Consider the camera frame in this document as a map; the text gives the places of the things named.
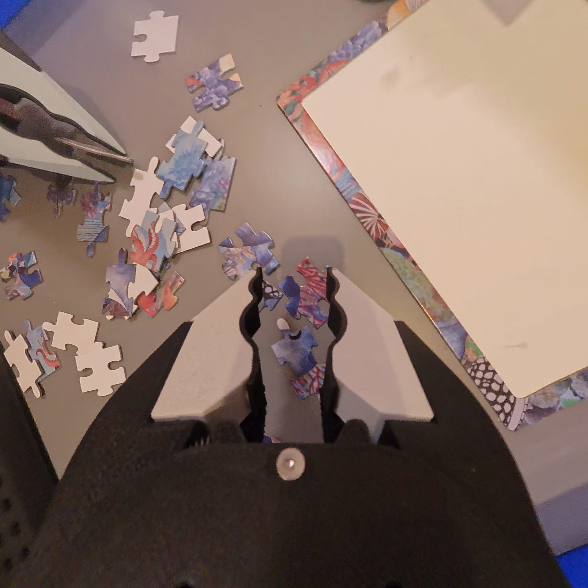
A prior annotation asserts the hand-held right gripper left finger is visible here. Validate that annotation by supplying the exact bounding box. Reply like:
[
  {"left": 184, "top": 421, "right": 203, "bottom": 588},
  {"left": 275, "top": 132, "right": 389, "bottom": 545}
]
[{"left": 151, "top": 269, "right": 267, "bottom": 442}]

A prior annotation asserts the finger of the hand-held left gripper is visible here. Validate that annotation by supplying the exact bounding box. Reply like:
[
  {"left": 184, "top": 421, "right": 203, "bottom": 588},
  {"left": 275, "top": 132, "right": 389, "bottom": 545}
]
[
  {"left": 0, "top": 124, "right": 116, "bottom": 184},
  {"left": 0, "top": 45, "right": 128, "bottom": 156}
]

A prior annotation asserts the pile of jigsaw puzzle pieces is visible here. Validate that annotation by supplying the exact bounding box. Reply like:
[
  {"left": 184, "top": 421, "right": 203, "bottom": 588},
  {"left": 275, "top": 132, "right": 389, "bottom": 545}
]
[{"left": 0, "top": 10, "right": 329, "bottom": 400}]

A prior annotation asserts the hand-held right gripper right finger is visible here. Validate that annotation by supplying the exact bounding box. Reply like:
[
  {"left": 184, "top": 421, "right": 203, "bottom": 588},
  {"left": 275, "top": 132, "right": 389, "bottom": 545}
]
[{"left": 322, "top": 266, "right": 435, "bottom": 442}]

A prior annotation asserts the puzzle board with colourful border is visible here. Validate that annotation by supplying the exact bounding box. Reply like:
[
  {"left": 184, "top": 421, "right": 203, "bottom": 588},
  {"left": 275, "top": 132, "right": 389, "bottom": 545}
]
[{"left": 277, "top": 0, "right": 588, "bottom": 432}]

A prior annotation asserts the dark perforated panel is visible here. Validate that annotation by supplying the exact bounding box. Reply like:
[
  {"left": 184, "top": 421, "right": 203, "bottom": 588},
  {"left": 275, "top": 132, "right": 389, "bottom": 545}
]
[{"left": 0, "top": 354, "right": 58, "bottom": 588}]

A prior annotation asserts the single jigsaw puzzle piece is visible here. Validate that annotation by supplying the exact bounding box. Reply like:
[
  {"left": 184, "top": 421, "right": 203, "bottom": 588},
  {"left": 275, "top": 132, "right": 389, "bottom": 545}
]
[{"left": 55, "top": 137, "right": 134, "bottom": 165}]

